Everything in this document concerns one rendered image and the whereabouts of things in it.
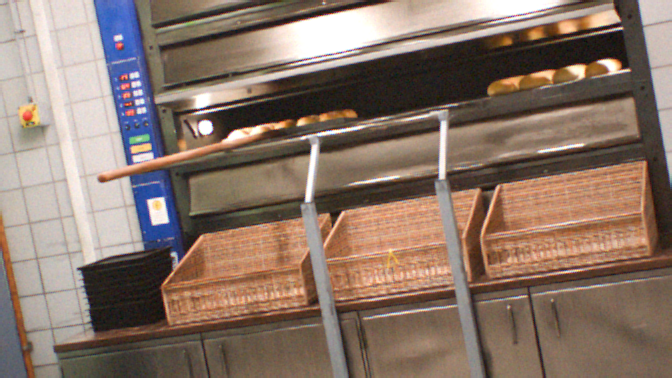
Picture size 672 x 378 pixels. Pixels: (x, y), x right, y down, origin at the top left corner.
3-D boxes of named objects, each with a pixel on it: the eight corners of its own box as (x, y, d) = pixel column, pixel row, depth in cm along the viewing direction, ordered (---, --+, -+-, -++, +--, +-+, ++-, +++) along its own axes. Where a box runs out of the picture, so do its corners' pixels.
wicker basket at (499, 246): (508, 256, 473) (495, 184, 471) (661, 234, 456) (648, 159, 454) (485, 281, 427) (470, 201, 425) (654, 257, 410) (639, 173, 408)
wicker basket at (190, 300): (213, 301, 510) (200, 234, 508) (345, 281, 494) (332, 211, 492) (166, 327, 464) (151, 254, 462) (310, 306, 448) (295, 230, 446)
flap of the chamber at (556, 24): (154, 104, 494) (177, 111, 513) (614, 9, 439) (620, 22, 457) (154, 97, 495) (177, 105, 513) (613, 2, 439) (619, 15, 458)
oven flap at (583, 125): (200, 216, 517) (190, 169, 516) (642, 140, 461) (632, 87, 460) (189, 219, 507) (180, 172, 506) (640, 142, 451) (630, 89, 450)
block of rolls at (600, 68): (511, 90, 542) (509, 77, 542) (623, 69, 528) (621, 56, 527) (486, 97, 485) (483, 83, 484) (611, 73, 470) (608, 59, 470)
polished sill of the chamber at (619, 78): (188, 164, 516) (186, 154, 515) (633, 81, 460) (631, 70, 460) (182, 165, 510) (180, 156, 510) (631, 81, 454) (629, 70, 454)
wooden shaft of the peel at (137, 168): (106, 182, 360) (103, 172, 360) (96, 184, 361) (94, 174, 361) (280, 135, 525) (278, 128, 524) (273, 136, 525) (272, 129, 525)
